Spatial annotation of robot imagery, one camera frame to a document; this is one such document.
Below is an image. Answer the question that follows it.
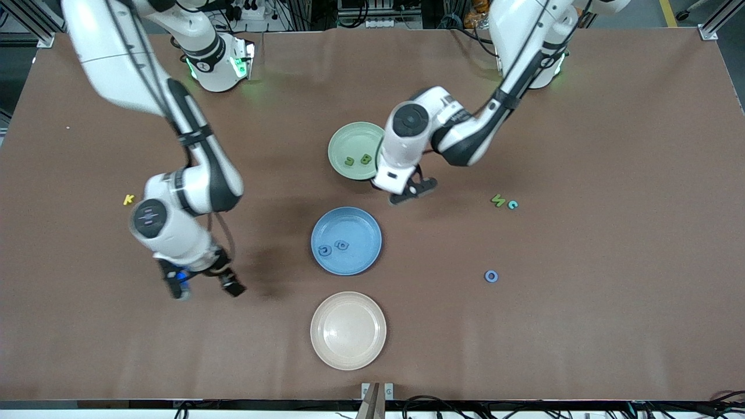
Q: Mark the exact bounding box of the white power strip with plugs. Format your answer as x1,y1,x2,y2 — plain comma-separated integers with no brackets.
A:
224,0,265,21

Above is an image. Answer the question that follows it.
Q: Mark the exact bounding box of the beige plate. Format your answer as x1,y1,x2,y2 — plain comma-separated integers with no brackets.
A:
310,291,387,371

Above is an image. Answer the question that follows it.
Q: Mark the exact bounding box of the pale green plate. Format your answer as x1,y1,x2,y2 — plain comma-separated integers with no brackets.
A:
328,121,388,181

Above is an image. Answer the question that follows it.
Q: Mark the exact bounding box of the aluminium frame post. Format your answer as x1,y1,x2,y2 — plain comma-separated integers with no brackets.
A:
698,0,745,41
0,0,65,48

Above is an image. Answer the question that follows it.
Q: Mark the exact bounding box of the blue plate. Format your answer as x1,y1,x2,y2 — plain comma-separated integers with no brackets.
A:
311,207,383,276

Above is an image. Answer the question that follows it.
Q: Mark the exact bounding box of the grey connector box green light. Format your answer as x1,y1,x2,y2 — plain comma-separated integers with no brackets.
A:
233,38,256,79

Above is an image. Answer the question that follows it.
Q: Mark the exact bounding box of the orange plastic bag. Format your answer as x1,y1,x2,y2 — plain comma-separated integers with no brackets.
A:
466,0,492,29

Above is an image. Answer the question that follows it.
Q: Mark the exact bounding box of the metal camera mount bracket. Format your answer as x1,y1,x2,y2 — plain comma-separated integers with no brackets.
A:
356,382,395,419

